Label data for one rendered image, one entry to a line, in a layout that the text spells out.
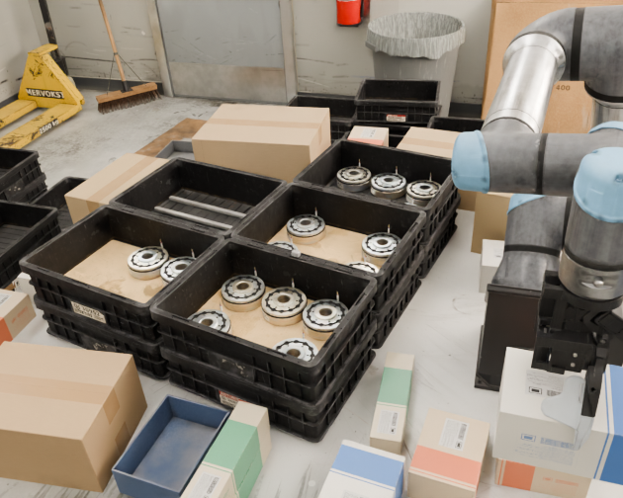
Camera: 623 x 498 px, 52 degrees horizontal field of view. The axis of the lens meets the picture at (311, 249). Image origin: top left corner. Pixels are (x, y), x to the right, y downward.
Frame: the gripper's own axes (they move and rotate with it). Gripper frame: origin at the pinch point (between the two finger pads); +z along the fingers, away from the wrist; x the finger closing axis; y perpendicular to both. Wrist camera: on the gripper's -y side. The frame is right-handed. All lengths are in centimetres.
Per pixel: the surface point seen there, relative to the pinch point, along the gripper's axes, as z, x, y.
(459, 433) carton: 33.6, -19.5, 15.8
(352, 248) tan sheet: 28, -67, 50
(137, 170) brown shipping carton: 24, -88, 125
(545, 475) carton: 35.8, -15.9, -0.1
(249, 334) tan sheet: 28, -30, 63
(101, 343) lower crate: 35, -25, 100
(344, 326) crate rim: 18, -27, 40
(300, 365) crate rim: 18, -14, 45
